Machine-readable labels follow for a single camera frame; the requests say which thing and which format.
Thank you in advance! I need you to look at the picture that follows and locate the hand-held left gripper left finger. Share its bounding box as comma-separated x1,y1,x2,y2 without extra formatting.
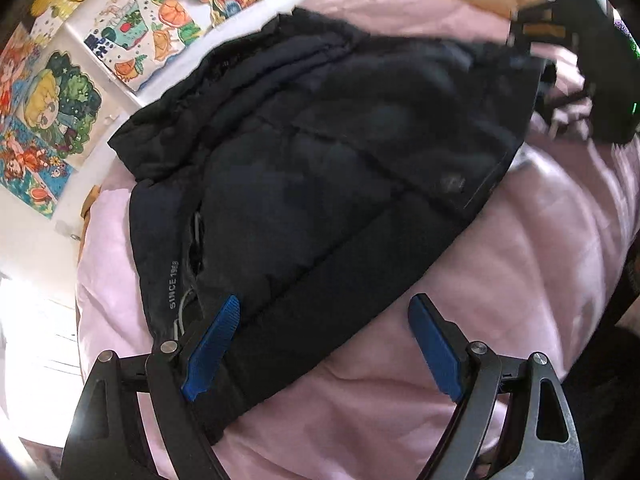
60,294,241,480

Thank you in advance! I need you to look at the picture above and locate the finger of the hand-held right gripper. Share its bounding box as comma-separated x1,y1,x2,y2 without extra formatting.
533,57,598,133
509,4,574,49

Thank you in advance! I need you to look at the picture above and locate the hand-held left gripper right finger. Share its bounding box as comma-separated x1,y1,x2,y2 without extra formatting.
407,294,586,480

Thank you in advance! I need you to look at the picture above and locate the black padded jacket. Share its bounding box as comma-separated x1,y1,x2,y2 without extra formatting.
107,7,551,446

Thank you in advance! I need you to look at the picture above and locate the pink duvet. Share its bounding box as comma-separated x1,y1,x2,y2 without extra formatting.
75,0,636,480

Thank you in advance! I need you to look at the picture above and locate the bright window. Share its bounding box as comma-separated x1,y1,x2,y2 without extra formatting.
0,270,82,441

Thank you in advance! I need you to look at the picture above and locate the underwater orange-haired girl drawing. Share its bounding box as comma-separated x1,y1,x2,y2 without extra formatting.
0,120,77,220

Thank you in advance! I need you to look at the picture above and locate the blond boy drawing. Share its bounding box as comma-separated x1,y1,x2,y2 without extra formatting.
15,50,107,171

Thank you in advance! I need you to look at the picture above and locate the turtles and cup drawing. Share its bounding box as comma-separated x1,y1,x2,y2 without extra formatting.
80,0,214,94

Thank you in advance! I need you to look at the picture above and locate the swimming girl drawing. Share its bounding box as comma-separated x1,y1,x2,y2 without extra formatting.
0,25,44,117

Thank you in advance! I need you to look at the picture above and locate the wooden bed frame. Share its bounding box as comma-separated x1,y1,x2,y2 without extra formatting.
81,0,523,222

